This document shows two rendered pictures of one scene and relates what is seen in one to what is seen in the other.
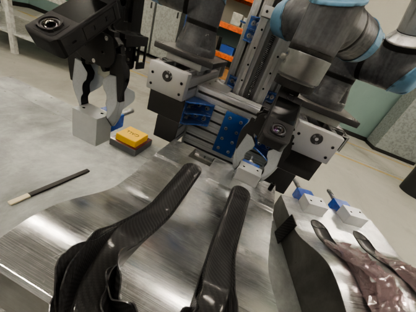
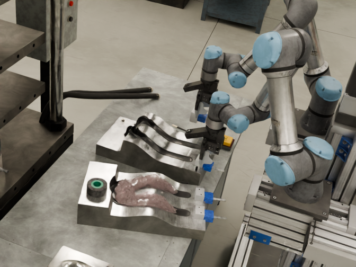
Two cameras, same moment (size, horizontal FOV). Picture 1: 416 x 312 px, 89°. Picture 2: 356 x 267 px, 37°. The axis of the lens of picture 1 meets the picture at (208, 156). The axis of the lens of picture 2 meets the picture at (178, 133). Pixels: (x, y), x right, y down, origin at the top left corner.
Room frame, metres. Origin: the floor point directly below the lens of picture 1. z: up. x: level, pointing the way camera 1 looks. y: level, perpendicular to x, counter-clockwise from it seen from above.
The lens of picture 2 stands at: (0.44, -1.94, 2.33)
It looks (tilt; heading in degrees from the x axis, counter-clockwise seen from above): 35 degrees down; 95
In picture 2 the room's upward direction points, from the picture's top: 10 degrees clockwise
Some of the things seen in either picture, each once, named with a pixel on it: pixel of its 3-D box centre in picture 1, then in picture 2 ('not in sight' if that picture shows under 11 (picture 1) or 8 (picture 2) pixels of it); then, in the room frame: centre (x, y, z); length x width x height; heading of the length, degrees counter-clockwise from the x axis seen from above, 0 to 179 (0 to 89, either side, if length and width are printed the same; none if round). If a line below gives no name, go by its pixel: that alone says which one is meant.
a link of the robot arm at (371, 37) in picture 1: (343, 34); (237, 118); (0.50, -0.16, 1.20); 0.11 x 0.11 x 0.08; 45
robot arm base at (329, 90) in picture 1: (328, 88); (305, 180); (0.81, -0.30, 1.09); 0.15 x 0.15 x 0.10
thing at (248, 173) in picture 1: (248, 168); (210, 166); (0.44, -0.10, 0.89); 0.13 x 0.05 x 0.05; 172
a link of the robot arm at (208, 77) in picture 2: not in sight; (208, 73); (0.34, 0.21, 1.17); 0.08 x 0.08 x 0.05
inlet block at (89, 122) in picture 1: (111, 117); (204, 118); (0.36, 0.20, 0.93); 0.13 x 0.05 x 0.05; 172
